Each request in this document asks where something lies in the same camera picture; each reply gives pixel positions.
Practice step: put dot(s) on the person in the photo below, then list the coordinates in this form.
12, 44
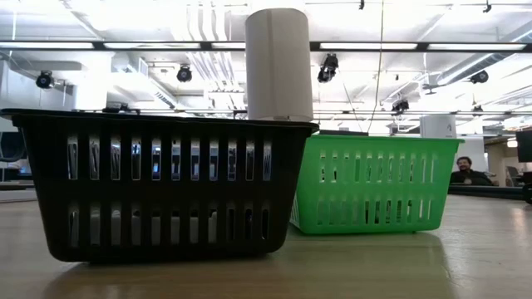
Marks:
467, 174

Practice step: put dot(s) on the black aluminium frame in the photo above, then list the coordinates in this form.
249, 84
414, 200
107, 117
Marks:
422, 46

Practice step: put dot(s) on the black background desk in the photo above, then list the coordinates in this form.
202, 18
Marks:
486, 191

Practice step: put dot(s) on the green plastic basket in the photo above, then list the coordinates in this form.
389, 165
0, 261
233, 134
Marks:
374, 187

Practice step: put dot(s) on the black ceiling spotlight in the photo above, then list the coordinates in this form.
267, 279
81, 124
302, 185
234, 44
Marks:
43, 79
400, 106
328, 67
479, 76
184, 73

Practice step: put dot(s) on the white digital thermometer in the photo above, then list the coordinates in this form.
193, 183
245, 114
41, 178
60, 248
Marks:
95, 227

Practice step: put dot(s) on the black plastic basket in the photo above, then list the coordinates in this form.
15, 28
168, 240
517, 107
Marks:
50, 191

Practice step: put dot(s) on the white cylinder table lamp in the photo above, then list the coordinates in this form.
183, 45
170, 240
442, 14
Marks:
278, 62

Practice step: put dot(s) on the black monitor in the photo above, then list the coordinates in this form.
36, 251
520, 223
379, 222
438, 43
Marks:
10, 145
524, 145

